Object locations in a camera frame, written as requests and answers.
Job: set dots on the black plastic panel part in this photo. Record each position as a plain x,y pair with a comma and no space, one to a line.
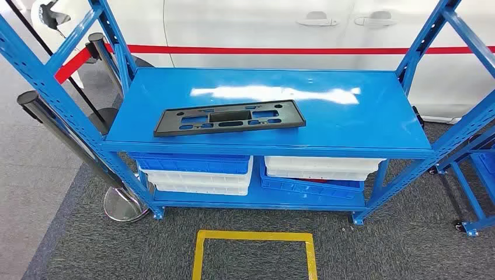
294,116

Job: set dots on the large blue metal shelf rack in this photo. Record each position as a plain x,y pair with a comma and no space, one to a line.
348,116

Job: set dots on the blue plastic crate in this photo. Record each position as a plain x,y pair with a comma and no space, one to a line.
309,189
193,164
488,166

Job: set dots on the white plastic crate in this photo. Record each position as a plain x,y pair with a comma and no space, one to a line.
321,164
201,181

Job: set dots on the red barrier belt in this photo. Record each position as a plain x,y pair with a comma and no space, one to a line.
270,50
71,65

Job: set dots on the yellow floor tape square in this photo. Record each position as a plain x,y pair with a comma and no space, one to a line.
255,235

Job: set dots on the white car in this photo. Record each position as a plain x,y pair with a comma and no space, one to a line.
251,23

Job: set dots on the blue rack on casters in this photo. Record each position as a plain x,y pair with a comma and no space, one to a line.
473,224

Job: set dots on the stanchion post with chrome base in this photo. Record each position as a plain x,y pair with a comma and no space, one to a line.
123,205

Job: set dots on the stanchion post with belt head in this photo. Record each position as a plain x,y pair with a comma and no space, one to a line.
96,40

